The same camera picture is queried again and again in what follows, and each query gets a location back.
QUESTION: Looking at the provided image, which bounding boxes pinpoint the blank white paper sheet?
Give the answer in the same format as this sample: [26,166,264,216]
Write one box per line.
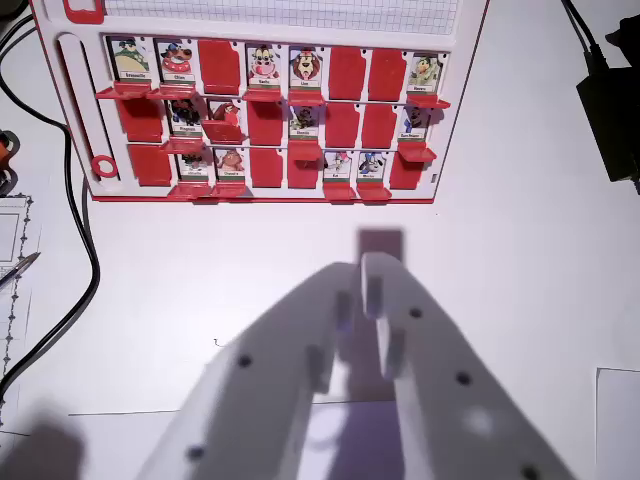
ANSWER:
[595,366,640,480]

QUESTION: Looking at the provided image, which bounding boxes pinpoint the printed paper with patterned border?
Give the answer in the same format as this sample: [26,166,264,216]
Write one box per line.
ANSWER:
[0,193,37,404]

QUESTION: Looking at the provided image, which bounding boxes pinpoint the silver pen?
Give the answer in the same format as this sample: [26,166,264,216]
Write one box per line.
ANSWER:
[0,251,42,291]

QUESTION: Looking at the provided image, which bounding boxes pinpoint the black power adapter box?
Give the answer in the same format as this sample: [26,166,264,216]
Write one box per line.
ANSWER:
[575,47,640,184]

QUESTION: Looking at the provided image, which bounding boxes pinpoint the orange and black object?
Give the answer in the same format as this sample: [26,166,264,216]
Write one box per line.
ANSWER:
[0,128,21,197]

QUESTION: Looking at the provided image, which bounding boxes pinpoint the red and white game board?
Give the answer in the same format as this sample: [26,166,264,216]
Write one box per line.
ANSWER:
[28,0,492,206]

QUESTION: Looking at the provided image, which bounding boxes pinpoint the long black cable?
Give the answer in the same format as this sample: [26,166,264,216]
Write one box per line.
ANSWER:
[0,24,103,397]

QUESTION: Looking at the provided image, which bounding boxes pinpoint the thin black cable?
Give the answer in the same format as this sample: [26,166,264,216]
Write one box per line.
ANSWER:
[560,0,597,57]
[569,0,607,57]

